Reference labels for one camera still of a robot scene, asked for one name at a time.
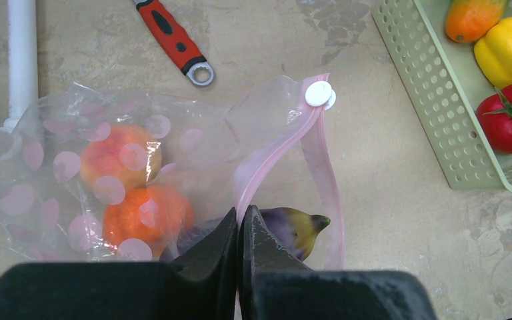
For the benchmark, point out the red handled adjustable wrench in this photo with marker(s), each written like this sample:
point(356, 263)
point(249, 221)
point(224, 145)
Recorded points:
point(175, 42)

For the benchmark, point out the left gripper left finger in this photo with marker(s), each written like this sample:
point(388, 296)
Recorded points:
point(199, 284)

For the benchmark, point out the white pvc pipe frame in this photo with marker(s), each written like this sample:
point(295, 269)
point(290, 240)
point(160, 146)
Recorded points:
point(23, 85)

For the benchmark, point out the yellow lemon toy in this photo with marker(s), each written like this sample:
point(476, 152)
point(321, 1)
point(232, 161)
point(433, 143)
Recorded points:
point(493, 54)

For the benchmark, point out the clear zip top bag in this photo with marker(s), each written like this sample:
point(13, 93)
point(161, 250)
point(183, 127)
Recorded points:
point(267, 149)

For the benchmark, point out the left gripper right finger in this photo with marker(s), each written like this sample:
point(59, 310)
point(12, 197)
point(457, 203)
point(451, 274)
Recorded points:
point(273, 284)

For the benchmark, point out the purple eggplant toy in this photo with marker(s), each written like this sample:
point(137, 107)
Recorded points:
point(295, 229)

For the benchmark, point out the orange pumpkin toy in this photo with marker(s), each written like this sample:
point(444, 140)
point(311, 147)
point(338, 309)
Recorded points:
point(155, 215)

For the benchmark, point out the green perforated basket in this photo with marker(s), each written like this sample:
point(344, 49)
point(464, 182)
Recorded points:
point(445, 86)

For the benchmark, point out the orange green mango toy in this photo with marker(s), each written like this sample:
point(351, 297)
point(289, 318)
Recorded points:
point(469, 20)

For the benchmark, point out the red tomato toy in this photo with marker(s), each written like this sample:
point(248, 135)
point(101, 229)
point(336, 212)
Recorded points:
point(510, 119)

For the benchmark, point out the pink peach toy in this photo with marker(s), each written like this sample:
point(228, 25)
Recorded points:
point(129, 153)

